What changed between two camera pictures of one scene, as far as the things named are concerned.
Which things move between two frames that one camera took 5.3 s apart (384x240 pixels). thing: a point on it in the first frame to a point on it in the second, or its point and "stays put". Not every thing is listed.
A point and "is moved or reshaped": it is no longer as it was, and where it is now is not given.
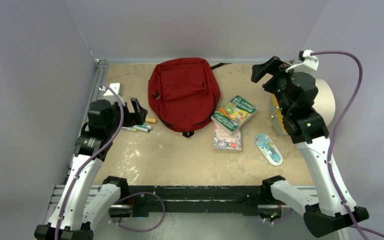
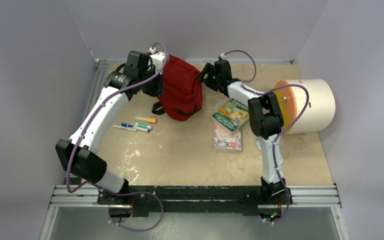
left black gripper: (131, 118) to (158, 89)
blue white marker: (129, 129) stays put
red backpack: (183, 93) is moved or reshaped
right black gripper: (275, 67) to (209, 69)
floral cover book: (224, 141) stays put
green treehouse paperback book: (234, 115) stays put
